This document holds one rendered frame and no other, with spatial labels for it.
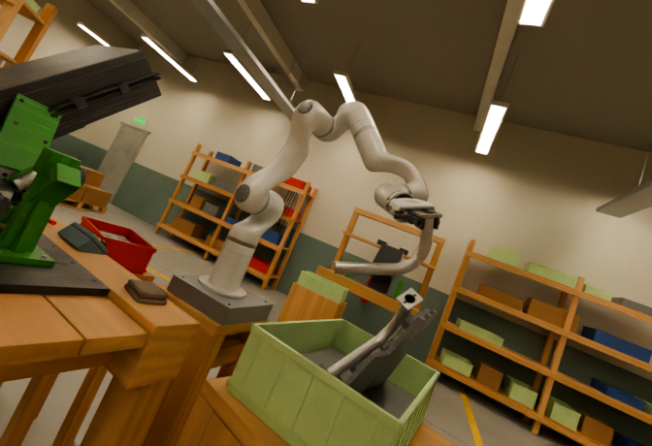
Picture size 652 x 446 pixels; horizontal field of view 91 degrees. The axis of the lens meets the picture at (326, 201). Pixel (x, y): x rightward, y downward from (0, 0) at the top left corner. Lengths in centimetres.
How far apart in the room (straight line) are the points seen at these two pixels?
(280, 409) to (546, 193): 611
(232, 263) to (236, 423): 56
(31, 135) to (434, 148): 611
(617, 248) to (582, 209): 73
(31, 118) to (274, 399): 104
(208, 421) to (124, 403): 20
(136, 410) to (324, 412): 45
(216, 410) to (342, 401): 31
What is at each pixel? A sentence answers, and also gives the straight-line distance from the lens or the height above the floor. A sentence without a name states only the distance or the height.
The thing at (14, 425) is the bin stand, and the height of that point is 22.
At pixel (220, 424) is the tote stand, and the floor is 75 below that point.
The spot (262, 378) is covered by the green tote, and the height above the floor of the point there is 87.
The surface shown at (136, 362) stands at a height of 81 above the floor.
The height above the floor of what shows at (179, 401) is 60.
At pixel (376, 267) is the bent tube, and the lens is 80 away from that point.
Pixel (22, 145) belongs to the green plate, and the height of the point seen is 114.
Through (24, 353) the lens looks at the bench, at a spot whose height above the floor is 86.
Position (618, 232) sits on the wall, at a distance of 678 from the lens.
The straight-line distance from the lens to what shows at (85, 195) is 776.
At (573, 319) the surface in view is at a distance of 586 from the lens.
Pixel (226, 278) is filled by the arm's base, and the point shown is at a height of 96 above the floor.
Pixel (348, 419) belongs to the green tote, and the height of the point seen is 91.
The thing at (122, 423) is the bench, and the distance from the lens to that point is 102.
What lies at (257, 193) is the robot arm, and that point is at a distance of 119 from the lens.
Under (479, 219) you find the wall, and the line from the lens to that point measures 627.
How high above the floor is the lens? 122
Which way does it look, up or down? 7 degrees up
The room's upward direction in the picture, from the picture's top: 23 degrees clockwise
